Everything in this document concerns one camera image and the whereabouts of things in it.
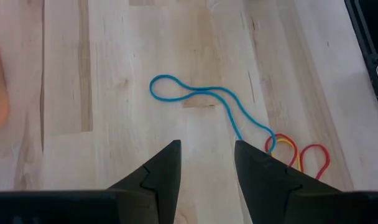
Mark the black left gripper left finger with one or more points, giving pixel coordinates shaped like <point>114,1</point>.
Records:
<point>83,208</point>

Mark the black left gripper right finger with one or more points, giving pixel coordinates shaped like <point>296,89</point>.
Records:
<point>285,202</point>

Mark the teal rubber band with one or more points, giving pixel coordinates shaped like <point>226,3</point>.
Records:
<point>150,90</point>

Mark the yellow rubber band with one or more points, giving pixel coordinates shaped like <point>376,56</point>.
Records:
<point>299,165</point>

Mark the red rubber band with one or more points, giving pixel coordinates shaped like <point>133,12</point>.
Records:
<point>328,158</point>

